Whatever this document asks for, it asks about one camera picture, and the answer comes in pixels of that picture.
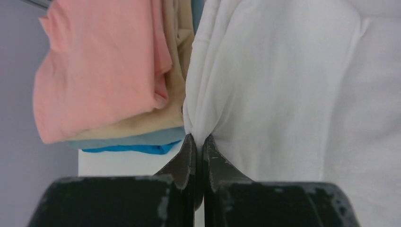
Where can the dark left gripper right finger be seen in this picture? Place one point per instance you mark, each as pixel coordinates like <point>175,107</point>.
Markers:
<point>231,199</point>

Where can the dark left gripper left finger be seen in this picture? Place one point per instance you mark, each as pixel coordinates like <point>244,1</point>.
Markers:
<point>165,199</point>

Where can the white t shirt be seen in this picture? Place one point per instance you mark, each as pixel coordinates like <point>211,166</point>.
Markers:
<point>304,90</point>

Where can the folded bright blue t shirt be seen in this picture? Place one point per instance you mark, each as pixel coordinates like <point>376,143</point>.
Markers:
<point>147,149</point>

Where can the folded grey-blue t shirt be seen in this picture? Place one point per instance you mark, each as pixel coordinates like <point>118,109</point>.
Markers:
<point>162,126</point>

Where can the folded pink t shirt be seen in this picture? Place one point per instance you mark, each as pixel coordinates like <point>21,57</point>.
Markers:
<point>106,63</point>

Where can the left aluminium frame post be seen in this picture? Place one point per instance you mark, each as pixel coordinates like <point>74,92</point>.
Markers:
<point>42,4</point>

